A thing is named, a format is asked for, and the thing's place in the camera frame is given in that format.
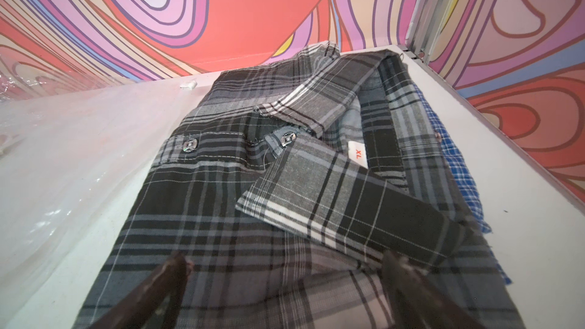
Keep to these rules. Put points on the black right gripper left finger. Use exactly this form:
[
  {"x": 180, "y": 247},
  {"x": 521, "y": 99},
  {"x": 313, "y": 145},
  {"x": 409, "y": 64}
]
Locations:
[{"x": 155, "y": 302}]

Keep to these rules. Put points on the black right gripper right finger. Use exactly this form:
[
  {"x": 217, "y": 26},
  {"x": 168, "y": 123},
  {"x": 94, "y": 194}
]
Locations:
[{"x": 415, "y": 302}]

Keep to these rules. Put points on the blue checked shirt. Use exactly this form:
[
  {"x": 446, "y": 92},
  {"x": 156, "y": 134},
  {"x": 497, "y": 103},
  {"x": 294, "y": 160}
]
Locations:
[{"x": 457, "y": 164}]

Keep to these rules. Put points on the clear plastic vacuum bag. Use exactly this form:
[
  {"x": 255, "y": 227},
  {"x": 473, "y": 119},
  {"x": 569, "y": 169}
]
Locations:
[{"x": 71, "y": 168}]

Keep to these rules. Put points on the grey plaid shirt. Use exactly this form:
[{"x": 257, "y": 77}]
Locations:
[{"x": 285, "y": 187}]

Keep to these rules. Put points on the aluminium frame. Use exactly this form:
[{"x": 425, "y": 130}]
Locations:
[{"x": 425, "y": 27}]

